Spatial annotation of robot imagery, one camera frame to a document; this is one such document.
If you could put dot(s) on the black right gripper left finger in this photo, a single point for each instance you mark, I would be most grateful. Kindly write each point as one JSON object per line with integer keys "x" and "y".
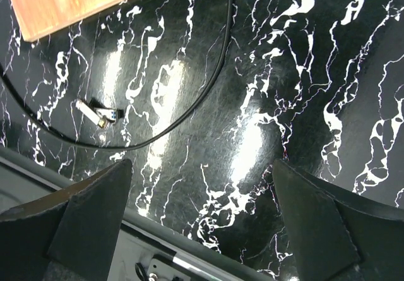
{"x": 70, "y": 234}

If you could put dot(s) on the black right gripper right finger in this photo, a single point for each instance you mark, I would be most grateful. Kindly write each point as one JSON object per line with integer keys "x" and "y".
{"x": 336, "y": 234}

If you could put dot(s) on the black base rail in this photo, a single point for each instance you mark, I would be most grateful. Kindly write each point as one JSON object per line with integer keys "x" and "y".
{"x": 139, "y": 240}

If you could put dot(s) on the black marble mat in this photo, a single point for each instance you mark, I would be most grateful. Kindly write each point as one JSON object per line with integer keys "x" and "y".
{"x": 316, "y": 82}

